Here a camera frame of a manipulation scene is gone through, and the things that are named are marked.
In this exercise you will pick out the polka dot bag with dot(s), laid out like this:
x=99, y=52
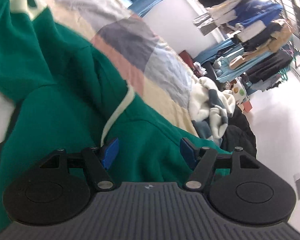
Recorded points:
x=239, y=92

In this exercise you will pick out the black metal clothes rack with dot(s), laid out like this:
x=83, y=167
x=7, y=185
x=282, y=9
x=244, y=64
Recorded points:
x=290, y=12

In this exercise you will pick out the pink box on floor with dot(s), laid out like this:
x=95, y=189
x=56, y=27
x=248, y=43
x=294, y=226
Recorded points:
x=247, y=106

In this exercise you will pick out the hanging clothes on rack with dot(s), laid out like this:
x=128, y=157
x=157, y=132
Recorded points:
x=258, y=47

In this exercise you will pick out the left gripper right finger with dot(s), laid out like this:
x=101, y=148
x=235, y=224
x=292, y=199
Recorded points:
x=205, y=161

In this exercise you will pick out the patchwork plaid bed quilt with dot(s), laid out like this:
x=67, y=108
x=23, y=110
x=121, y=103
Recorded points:
x=156, y=72

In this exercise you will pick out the green and white hoodie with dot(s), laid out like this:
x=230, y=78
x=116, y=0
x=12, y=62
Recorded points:
x=66, y=91

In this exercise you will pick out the white and grey fleece garment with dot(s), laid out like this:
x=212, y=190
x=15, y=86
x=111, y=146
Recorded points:
x=210, y=109

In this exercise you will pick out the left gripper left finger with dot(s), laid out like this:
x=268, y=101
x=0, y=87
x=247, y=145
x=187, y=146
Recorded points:
x=93, y=161

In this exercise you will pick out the black padded jacket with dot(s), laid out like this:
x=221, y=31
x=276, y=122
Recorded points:
x=239, y=134

